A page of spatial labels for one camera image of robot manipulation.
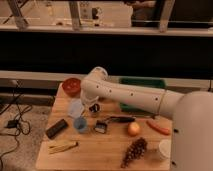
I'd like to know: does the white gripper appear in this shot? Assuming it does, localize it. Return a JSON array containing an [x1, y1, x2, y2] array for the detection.
[[81, 96, 100, 115]]

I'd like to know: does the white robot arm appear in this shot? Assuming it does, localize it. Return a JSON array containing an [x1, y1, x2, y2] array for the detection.
[[80, 67, 213, 171]]

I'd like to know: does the blue metal cup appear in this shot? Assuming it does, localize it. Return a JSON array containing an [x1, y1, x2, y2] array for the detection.
[[73, 117, 88, 133]]

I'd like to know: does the white paper cup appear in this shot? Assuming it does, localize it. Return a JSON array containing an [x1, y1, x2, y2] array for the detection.
[[157, 139, 171, 160]]

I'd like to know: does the red bowl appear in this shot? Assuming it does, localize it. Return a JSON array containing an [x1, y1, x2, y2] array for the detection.
[[62, 78, 81, 97]]

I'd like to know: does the black rectangular block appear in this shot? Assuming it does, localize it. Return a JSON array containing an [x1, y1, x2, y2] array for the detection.
[[46, 119, 68, 139]]

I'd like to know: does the yellow apple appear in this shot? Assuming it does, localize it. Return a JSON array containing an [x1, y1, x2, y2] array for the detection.
[[127, 122, 140, 136]]

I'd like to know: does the yellow banana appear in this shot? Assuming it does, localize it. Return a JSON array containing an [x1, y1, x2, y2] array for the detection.
[[48, 140, 78, 154]]

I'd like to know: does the green plastic tray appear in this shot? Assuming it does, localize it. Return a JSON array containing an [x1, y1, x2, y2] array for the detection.
[[119, 77, 166, 112]]

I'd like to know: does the brown pine cone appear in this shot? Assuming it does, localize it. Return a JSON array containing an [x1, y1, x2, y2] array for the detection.
[[121, 137, 147, 168]]

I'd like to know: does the orange carrot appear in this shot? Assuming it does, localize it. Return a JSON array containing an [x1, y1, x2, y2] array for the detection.
[[146, 120, 170, 135]]

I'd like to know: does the black power adapter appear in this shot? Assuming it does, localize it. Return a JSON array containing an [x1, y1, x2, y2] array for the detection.
[[6, 120, 19, 128]]

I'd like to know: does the black handled brush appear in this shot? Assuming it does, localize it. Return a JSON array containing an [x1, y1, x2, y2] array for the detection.
[[94, 116, 135, 134]]

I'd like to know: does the black floor cable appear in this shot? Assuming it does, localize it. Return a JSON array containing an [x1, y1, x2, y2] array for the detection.
[[0, 81, 34, 171]]

